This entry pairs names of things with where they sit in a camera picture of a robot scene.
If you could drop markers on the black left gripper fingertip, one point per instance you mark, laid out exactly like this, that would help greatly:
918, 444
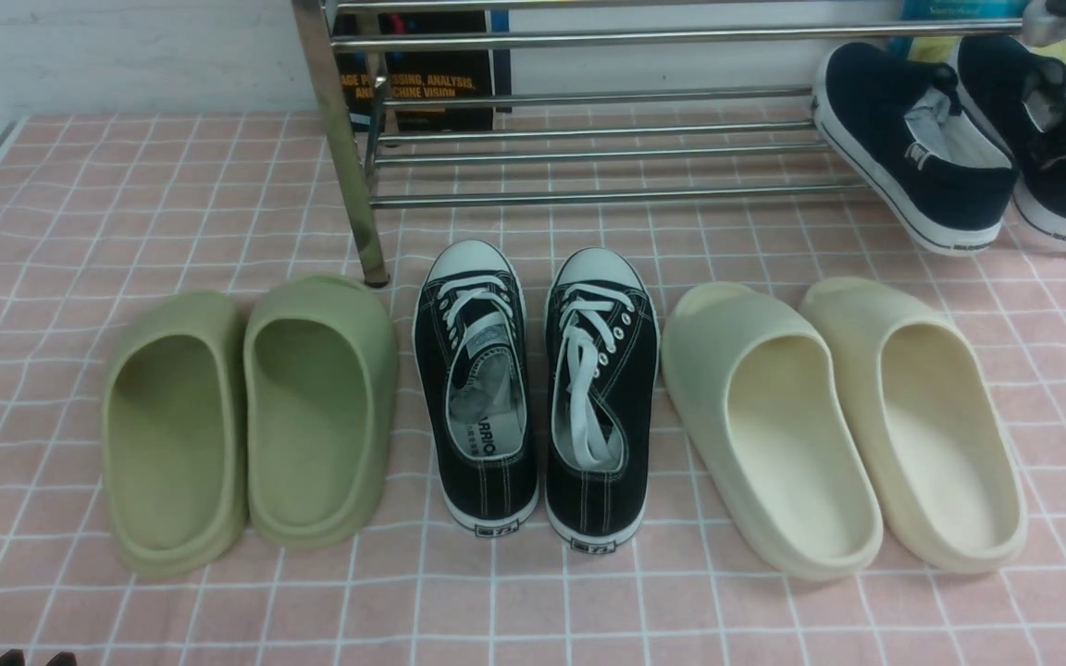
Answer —
13, 658
63, 659

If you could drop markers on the navy slip-on shoe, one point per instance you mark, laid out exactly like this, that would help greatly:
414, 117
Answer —
903, 127
1014, 95

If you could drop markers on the steel shoe rack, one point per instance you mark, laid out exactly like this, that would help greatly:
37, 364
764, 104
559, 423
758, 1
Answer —
328, 28

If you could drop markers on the left green foam slipper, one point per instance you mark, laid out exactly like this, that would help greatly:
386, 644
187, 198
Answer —
173, 435

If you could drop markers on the green foam slipper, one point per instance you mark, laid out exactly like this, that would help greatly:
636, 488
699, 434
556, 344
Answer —
321, 363
173, 435

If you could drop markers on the right cream foam slipper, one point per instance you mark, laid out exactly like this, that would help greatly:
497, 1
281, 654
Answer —
924, 423

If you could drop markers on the cream foam slipper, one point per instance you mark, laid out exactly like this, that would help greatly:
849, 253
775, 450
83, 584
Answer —
753, 384
924, 423

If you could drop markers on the right green foam slipper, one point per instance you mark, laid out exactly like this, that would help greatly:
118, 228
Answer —
321, 363

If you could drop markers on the left cream foam slipper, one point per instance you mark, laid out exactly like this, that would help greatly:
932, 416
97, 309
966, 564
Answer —
753, 384

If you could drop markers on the pink checkered tablecloth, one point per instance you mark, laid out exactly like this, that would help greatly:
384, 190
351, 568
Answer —
103, 217

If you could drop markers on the left black canvas sneaker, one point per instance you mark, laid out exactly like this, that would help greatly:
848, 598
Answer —
470, 345

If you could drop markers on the black canvas sneaker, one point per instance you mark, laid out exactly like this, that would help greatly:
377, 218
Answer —
603, 342
470, 345

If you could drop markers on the right black canvas sneaker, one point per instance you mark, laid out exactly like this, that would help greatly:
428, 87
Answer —
603, 342

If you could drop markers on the black image processing book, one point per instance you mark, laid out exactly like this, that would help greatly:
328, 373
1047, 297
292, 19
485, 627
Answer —
431, 75

